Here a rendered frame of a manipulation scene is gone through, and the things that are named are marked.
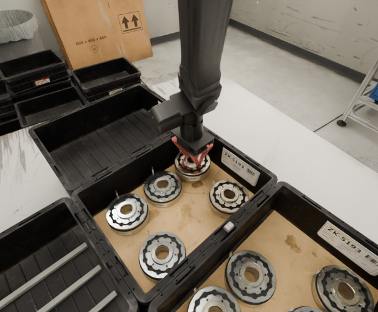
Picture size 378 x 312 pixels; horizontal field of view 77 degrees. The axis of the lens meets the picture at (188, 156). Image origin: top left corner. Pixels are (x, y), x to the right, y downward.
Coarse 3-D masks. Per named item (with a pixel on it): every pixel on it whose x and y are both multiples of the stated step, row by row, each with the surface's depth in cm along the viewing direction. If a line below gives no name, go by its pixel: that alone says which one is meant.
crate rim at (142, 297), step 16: (160, 144) 64; (224, 144) 65; (128, 160) 60; (272, 176) 57; (80, 192) 54; (80, 208) 51; (240, 208) 51; (96, 224) 48; (224, 224) 48; (208, 240) 46; (112, 256) 44; (192, 256) 44; (128, 272) 42; (176, 272) 42; (160, 288) 40; (144, 304) 40
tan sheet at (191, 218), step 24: (168, 168) 72; (216, 168) 72; (192, 192) 66; (96, 216) 61; (168, 216) 61; (192, 216) 61; (216, 216) 61; (120, 240) 56; (144, 240) 56; (192, 240) 56; (144, 288) 49
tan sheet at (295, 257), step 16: (272, 224) 59; (288, 224) 59; (256, 240) 56; (272, 240) 56; (288, 240) 56; (304, 240) 56; (272, 256) 54; (288, 256) 54; (304, 256) 54; (320, 256) 54; (224, 272) 52; (288, 272) 52; (304, 272) 52; (224, 288) 49; (288, 288) 49; (304, 288) 49; (240, 304) 47; (272, 304) 47; (288, 304) 47; (304, 304) 47
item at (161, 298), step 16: (272, 192) 54; (256, 208) 51; (320, 208) 51; (240, 224) 48; (336, 224) 49; (224, 240) 46; (368, 240) 46; (208, 256) 44; (192, 272) 42; (176, 288) 40; (160, 304) 39
